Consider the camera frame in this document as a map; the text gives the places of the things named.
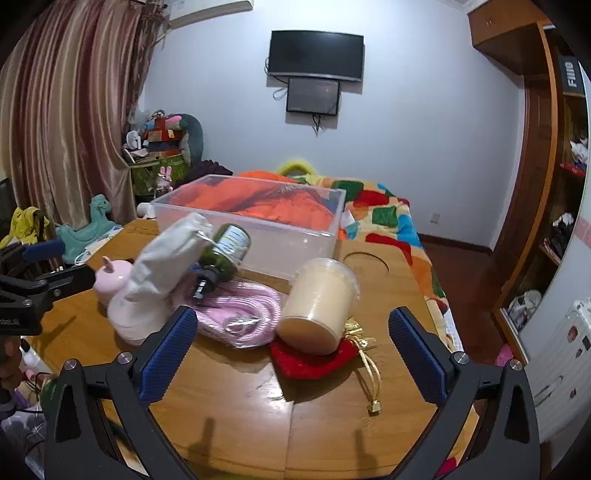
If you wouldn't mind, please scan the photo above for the clear plastic storage box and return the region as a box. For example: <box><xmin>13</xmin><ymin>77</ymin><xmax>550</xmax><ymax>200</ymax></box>
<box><xmin>150</xmin><ymin>174</ymin><xmax>347</xmax><ymax>282</ymax></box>

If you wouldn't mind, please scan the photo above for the pink rope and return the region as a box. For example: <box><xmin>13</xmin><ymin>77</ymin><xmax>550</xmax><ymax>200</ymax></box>
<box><xmin>173</xmin><ymin>277</ymin><xmax>282</xmax><ymax>349</ymax></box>

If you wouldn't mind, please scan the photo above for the black wall television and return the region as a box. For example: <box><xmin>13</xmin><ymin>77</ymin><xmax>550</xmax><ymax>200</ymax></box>
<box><xmin>269</xmin><ymin>30</ymin><xmax>365</xmax><ymax>84</ymax></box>

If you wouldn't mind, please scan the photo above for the small black wall monitor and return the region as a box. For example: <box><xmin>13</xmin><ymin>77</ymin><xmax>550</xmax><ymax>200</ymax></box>
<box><xmin>286</xmin><ymin>77</ymin><xmax>341</xmax><ymax>116</ymax></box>

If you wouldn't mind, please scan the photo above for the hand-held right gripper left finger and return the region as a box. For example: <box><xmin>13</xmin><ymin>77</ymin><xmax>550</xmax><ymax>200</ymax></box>
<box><xmin>44</xmin><ymin>305</ymin><xmax>199</xmax><ymax>480</ymax></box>

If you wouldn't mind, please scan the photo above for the pink round container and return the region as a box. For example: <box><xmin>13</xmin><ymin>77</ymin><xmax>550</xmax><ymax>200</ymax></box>
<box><xmin>93</xmin><ymin>257</ymin><xmax>134</xmax><ymax>305</ymax></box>

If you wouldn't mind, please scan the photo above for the person's left hand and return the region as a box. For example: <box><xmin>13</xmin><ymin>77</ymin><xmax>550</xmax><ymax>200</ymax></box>
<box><xmin>0</xmin><ymin>337</ymin><xmax>25</xmax><ymax>403</ymax></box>

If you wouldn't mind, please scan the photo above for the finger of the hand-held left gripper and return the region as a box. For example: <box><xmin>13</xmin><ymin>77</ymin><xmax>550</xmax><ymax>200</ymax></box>
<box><xmin>0</xmin><ymin>239</ymin><xmax>66</xmax><ymax>267</ymax></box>
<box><xmin>30</xmin><ymin>265</ymin><xmax>96</xmax><ymax>302</ymax></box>

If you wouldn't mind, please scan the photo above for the wooden wardrobe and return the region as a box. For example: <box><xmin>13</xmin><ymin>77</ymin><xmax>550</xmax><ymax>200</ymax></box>
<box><xmin>467</xmin><ymin>0</ymin><xmax>591</xmax><ymax>365</ymax></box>

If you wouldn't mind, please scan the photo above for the grey plush cushion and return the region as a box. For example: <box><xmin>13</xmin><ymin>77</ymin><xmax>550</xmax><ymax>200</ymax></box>
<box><xmin>178</xmin><ymin>113</ymin><xmax>205</xmax><ymax>165</ymax></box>

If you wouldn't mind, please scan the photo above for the white face mask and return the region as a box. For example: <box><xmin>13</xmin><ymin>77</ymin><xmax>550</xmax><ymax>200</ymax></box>
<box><xmin>74</xmin><ymin>235</ymin><xmax>121</xmax><ymax>266</ymax></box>

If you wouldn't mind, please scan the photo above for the white plastic bag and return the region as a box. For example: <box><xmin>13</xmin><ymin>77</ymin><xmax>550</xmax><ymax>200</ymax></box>
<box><xmin>507</xmin><ymin>290</ymin><xmax>542</xmax><ymax>331</ymax></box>

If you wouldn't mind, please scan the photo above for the dark clothes bundle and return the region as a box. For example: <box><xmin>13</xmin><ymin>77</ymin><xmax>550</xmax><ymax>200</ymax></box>
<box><xmin>545</xmin><ymin>212</ymin><xmax>576</xmax><ymax>257</ymax></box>

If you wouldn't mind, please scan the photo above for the patchwork plush toy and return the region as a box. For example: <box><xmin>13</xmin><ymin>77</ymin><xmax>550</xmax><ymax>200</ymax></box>
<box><xmin>143</xmin><ymin>114</ymin><xmax>185</xmax><ymax>149</ymax></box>

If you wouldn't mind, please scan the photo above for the cream plastic tub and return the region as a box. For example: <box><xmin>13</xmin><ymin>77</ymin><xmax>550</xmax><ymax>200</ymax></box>
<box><xmin>276</xmin><ymin>257</ymin><xmax>361</xmax><ymax>356</ymax></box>

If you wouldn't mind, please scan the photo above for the white suitcase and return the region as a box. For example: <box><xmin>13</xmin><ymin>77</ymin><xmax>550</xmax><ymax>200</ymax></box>
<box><xmin>522</xmin><ymin>298</ymin><xmax>591</xmax><ymax>439</ymax></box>

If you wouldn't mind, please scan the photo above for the white cloth pouch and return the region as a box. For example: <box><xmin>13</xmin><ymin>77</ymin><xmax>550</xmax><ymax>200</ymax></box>
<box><xmin>107</xmin><ymin>212</ymin><xmax>215</xmax><ymax>347</ymax></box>

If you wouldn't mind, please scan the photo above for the wooden desktop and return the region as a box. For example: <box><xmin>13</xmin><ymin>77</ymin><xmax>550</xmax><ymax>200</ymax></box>
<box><xmin>25</xmin><ymin>219</ymin><xmax>481</xmax><ymax>480</ymax></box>

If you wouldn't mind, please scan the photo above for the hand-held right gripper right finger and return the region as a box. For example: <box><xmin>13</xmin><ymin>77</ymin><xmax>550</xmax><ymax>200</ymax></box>
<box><xmin>388</xmin><ymin>307</ymin><xmax>541</xmax><ymax>480</ymax></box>

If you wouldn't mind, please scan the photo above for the white clothes bundle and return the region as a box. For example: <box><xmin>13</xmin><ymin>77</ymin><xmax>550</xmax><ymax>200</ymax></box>
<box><xmin>570</xmin><ymin>137</ymin><xmax>591</xmax><ymax>170</ymax></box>

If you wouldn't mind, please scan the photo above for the orange puffer jacket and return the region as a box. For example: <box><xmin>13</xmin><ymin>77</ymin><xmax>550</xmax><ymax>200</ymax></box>
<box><xmin>173</xmin><ymin>171</ymin><xmax>342</xmax><ymax>232</ymax></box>

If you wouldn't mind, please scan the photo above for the green glass bottle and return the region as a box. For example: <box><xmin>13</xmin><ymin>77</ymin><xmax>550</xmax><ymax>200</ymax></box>
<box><xmin>190</xmin><ymin>224</ymin><xmax>252</xmax><ymax>298</ymax></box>

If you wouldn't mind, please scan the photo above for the dark purple cloth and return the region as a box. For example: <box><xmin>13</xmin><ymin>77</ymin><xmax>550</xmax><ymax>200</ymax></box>
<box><xmin>187</xmin><ymin>159</ymin><xmax>234</xmax><ymax>188</ymax></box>

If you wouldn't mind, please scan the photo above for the colourful patchwork blanket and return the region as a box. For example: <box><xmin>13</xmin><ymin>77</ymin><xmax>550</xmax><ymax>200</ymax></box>
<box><xmin>295</xmin><ymin>175</ymin><xmax>462</xmax><ymax>356</ymax></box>

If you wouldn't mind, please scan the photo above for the teal rocking horse toy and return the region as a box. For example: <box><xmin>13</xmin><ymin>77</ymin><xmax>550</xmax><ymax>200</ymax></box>
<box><xmin>55</xmin><ymin>194</ymin><xmax>123</xmax><ymax>265</ymax></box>

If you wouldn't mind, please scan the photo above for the green cardboard box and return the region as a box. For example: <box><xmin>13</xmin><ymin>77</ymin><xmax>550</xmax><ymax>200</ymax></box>
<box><xmin>130</xmin><ymin>154</ymin><xmax>188</xmax><ymax>205</ymax></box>

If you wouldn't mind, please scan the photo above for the yellow cloth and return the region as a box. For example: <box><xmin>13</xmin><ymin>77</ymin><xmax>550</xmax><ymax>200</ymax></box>
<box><xmin>0</xmin><ymin>206</ymin><xmax>51</xmax><ymax>248</ymax></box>

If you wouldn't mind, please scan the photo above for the yellow ring pillow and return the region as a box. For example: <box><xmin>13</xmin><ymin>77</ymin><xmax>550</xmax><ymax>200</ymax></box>
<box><xmin>277</xmin><ymin>158</ymin><xmax>315</xmax><ymax>178</ymax></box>

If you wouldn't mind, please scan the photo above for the striped brown curtain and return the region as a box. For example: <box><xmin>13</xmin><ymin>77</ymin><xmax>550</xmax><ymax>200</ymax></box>
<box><xmin>0</xmin><ymin>0</ymin><xmax>162</xmax><ymax>232</ymax></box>

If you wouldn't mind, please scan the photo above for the red pouch with gold string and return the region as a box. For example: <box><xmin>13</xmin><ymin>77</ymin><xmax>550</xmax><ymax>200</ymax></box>
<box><xmin>269</xmin><ymin>318</ymin><xmax>384</xmax><ymax>416</ymax></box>

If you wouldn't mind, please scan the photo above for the white air conditioner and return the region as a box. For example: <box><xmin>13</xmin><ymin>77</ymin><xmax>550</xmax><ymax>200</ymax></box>
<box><xmin>164</xmin><ymin>0</ymin><xmax>254</xmax><ymax>29</ymax></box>

